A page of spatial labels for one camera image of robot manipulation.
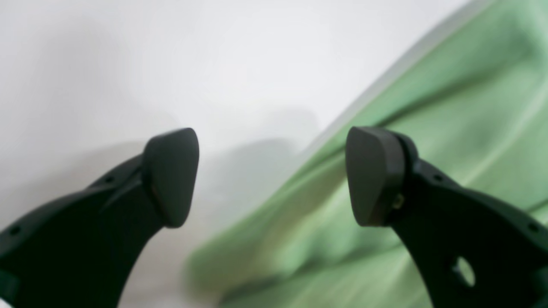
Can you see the green T-shirt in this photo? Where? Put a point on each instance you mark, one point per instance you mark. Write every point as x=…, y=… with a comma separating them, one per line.
x=475, y=106

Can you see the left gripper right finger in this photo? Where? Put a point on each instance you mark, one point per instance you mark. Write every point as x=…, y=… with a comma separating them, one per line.
x=472, y=250

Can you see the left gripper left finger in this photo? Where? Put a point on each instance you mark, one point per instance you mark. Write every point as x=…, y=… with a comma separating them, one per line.
x=78, y=251

